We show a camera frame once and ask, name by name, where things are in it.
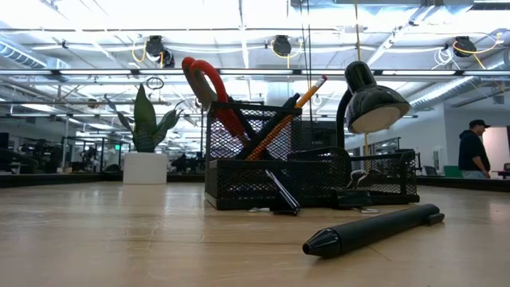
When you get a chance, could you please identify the yellow pencil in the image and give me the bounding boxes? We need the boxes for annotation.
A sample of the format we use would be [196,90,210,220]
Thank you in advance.
[245,75,328,162]

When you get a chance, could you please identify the red handled scissors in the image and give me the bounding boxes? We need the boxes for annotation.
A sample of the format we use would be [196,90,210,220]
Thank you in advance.
[182,56,251,145]

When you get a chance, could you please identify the black monitor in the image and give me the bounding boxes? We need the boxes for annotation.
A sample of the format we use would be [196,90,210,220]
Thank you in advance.
[301,120,339,151]

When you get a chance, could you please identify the black mesh desk organizer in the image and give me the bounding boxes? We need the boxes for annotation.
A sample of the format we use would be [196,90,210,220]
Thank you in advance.
[204,101,421,211]

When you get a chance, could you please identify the person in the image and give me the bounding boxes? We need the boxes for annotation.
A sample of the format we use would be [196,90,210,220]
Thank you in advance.
[457,119,492,179]

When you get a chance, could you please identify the green board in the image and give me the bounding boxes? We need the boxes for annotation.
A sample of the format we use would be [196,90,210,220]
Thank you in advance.
[443,164,463,179]

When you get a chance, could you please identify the black ceiling cord reel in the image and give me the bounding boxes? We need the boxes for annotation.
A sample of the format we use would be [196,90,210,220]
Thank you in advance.
[143,34,176,69]
[269,34,294,58]
[452,35,478,59]

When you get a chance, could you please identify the black binder clip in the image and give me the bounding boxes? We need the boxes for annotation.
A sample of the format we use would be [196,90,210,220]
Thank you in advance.
[249,169,301,216]
[332,169,379,214]

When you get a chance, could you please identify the green plant in white pot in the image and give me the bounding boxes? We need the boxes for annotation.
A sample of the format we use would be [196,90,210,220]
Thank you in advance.
[105,83,184,185]

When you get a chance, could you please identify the black desk lamp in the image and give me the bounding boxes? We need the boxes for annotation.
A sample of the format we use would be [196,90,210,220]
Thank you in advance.
[294,60,411,175]

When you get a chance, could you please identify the black pen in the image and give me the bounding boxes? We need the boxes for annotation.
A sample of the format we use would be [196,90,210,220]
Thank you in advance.
[301,202,445,258]
[227,96,258,144]
[234,93,300,160]

